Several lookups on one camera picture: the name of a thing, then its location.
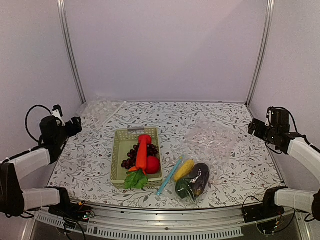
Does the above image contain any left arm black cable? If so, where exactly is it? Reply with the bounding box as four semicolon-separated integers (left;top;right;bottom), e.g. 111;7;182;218
24;104;55;146

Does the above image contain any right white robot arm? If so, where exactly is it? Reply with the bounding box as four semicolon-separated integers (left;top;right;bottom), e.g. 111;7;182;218
248;118;320;222

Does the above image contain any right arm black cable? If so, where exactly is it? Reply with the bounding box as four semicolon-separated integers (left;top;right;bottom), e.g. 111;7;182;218
287;109;301;133

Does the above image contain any green pepper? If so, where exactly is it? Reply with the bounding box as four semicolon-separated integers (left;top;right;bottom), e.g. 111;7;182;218
175;178;196;201

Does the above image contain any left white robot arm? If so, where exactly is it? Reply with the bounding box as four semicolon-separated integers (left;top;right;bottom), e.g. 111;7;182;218
0;115;82;219

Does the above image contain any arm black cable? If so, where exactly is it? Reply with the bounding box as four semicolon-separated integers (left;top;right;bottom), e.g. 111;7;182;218
24;104;55;146
287;109;301;133

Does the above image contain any yellow corn cob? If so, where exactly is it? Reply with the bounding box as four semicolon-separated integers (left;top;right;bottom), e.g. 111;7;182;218
173;159;195;182

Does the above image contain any right aluminium frame post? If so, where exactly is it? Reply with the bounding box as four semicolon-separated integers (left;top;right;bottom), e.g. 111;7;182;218
245;0;275;107

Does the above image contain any green leafy vegetable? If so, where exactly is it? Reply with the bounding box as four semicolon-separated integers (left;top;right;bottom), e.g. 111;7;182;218
124;169;148;189

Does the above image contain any front aluminium rail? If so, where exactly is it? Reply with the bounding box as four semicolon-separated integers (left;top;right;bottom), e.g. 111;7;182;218
30;204;302;240

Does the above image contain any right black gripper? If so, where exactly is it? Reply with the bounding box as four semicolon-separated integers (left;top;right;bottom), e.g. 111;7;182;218
248;118;278;145

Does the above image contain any aluminium frame post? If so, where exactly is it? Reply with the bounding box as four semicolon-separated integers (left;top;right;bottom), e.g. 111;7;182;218
245;0;275;107
56;0;86;104

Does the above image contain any left aluminium frame post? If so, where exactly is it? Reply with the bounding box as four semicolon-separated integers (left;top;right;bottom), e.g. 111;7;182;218
56;0;86;104

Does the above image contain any orange carrot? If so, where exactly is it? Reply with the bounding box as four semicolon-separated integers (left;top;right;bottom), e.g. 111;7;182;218
128;134;152;172

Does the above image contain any red apple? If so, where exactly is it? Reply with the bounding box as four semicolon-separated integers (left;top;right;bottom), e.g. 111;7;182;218
145;156;161;175

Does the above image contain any dark red grape bunch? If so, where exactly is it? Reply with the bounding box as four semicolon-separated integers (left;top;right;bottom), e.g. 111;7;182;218
121;143;159;170

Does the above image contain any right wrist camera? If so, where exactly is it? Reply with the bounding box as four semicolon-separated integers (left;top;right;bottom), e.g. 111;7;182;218
265;106;290;133

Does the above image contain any green plastic basket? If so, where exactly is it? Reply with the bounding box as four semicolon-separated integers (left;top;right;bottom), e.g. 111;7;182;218
110;127;164;189

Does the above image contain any crumpled clear plastic bag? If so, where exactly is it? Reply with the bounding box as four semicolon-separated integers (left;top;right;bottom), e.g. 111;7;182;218
181;120;239;182

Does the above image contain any clear bag at back corner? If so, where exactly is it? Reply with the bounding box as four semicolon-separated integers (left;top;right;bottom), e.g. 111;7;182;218
76;98;127;128

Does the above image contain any clear zip bag blue zipper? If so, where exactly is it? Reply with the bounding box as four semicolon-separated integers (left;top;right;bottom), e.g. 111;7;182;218
156;155;215;205

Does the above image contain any purple eggplant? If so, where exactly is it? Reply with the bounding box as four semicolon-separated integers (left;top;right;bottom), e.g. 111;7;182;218
189;163;210;198

